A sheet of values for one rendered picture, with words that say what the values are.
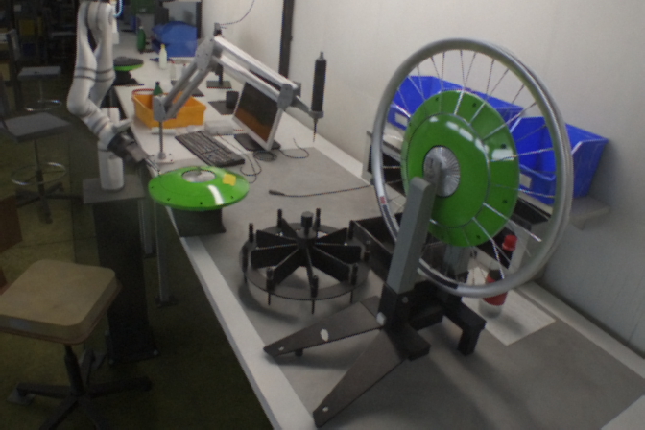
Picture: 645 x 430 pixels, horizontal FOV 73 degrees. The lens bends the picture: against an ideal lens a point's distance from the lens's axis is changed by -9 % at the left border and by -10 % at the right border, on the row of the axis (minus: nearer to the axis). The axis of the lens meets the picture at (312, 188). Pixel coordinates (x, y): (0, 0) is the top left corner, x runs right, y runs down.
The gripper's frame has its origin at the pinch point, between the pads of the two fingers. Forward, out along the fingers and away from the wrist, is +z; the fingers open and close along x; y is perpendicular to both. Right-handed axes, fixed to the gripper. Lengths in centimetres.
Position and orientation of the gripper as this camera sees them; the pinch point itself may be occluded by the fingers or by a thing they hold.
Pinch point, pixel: (158, 171)
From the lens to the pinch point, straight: 159.1
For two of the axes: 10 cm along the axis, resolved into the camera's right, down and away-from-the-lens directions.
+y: -6.2, 6.4, 4.5
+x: -2.6, 3.7, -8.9
